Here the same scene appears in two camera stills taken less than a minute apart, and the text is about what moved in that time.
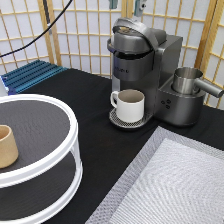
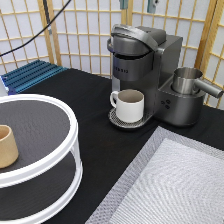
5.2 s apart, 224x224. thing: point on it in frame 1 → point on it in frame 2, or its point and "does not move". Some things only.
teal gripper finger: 139,5 → 151,7
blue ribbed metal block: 29,75 does not move
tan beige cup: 8,150 does not move
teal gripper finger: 113,4 → 123,4
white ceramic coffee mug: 129,104 does not move
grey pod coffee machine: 144,60 does not move
